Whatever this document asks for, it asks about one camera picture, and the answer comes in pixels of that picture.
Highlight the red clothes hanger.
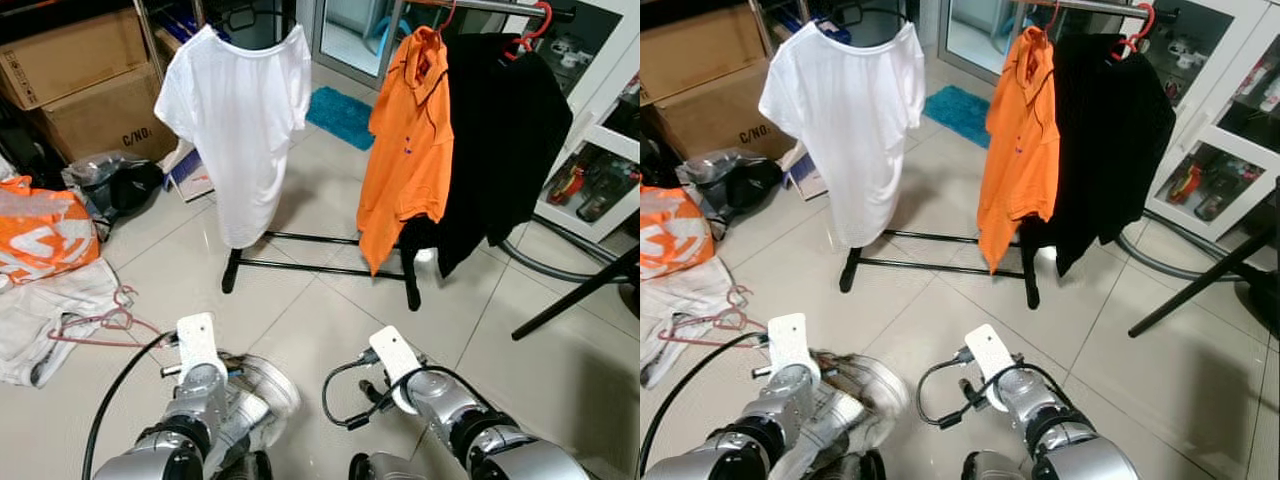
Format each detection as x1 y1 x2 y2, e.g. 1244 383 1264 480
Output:
1108 0 1157 61
503 0 554 61

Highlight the orange and white bag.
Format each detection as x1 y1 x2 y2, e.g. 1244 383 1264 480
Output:
0 175 101 286
640 185 713 281

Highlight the white crumpled garment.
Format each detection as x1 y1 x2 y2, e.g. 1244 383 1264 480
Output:
0 258 136 388
640 255 751 389

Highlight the white glass-door cabinet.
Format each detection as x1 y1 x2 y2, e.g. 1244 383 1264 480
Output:
1145 0 1280 241
535 0 641 244

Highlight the clear plastic bag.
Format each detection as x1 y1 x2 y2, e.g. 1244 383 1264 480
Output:
62 150 166 226
675 148 786 216

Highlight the black shirt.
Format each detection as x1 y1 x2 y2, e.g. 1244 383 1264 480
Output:
1020 30 1178 279
400 30 575 281

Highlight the plain cardboard box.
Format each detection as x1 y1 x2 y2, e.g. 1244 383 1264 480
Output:
0 8 151 111
640 5 766 106

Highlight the white T-shirt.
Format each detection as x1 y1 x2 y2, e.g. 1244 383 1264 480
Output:
153 24 313 250
758 20 927 249

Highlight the orange polo shirt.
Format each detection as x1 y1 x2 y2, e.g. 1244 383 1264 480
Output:
976 26 1061 274
356 26 456 277

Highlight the black metal clothes rack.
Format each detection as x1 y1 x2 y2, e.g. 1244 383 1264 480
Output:
840 0 1181 309
222 0 576 311

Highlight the teal floor mat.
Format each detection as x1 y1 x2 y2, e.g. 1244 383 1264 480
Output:
305 86 376 151
922 85 993 149

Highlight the grey robot right leg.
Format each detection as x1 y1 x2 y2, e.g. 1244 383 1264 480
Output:
348 452 426 480
960 450 1031 480

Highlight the pink wire clothes hanger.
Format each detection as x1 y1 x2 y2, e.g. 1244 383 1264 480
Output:
655 285 776 349
48 285 166 349

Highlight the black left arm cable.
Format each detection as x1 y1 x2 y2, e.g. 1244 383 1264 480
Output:
83 330 181 480
640 330 771 480

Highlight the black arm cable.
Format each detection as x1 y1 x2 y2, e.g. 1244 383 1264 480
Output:
83 330 181 480
320 352 481 433
640 330 771 480
916 350 1076 431

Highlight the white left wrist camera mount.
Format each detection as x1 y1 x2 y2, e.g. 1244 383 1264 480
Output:
175 312 229 386
765 312 823 386

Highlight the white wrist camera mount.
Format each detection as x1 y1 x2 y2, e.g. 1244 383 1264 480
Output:
765 312 823 386
368 325 426 416
175 312 229 386
963 322 1021 413

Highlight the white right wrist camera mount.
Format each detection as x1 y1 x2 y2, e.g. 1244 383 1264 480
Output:
368 325 426 416
963 322 1021 413

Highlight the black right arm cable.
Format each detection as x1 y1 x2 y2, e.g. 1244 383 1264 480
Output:
320 352 481 433
916 350 1076 431

